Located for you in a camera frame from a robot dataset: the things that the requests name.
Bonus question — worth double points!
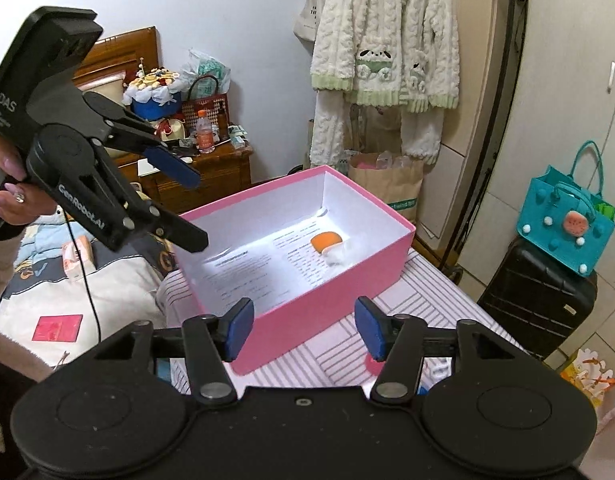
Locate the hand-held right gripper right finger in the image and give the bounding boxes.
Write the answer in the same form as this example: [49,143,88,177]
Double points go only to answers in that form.
[355,296,521,403]

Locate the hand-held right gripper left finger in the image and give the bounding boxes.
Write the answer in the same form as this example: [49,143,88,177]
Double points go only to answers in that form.
[94,297,254,407]

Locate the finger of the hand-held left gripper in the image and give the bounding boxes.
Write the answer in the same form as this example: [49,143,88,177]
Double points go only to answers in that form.
[82,91,202,191]
[120,195,210,256]

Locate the pink cardboard box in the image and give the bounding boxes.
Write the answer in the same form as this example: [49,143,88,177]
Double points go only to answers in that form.
[178,164,417,376]

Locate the person's left hand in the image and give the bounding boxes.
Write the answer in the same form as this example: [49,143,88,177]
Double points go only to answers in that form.
[0,132,56,224]

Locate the orange drink bottle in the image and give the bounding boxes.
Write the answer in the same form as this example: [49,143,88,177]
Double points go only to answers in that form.
[196,109,217,154]

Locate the wooden nightstand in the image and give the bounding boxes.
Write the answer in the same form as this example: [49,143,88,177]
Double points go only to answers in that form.
[107,140,253,216]

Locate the red basket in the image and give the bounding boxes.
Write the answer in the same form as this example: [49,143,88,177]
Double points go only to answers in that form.
[181,74,229,136]

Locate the striped tablecloth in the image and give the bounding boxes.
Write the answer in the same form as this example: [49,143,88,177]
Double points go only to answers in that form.
[157,247,533,396]

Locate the flower bouquet in blue box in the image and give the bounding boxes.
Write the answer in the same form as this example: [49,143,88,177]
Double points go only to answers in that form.
[123,57,184,118]

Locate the printed paper sheet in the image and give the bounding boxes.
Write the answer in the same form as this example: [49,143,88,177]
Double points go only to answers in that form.
[202,225,348,311]

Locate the printed bed blanket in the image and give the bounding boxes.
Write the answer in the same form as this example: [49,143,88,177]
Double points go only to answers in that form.
[0,200,178,376]

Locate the orange and white plush toy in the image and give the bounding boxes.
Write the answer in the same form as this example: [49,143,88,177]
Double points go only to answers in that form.
[310,231,355,267]

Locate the wooden headboard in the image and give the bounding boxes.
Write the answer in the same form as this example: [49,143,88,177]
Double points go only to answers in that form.
[72,26,160,111]

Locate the clear plastic bag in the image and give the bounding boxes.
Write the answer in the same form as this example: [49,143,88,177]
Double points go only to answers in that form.
[180,49,233,96]

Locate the orange tissue packet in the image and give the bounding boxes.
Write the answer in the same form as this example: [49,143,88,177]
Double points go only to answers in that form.
[61,239,97,281]

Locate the brown paper bag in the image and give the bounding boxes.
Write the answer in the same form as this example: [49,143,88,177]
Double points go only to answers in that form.
[348,152,424,226]

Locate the pink card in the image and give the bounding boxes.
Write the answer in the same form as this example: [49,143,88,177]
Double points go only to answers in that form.
[32,314,84,343]

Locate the white fleece pajama pants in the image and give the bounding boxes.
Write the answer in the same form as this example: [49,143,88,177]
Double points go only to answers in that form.
[307,90,445,171]

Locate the black suitcase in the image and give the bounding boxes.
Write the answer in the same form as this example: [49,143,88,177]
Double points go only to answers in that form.
[477,235,599,361]

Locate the canvas tote bag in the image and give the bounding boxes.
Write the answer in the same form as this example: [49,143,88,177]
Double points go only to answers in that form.
[293,0,328,56]

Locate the teal handbag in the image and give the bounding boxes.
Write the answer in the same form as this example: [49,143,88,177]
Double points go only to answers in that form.
[516,141,615,276]

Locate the person's beige fleece clothing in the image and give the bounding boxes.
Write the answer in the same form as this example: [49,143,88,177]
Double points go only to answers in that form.
[0,327,55,386]

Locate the orange printed white bag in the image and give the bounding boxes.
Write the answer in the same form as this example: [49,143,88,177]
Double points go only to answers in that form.
[560,347,615,406]

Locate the white fleece pajama jacket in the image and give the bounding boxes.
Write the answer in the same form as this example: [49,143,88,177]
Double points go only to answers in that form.
[310,0,461,113]

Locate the white wardrobe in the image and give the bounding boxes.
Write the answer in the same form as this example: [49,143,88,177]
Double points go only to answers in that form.
[417,0,615,361]

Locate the black clothes rack pole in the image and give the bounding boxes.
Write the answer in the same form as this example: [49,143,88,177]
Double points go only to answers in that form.
[437,0,535,281]

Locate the black cable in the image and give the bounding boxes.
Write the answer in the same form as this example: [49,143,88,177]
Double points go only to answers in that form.
[64,210,103,343]

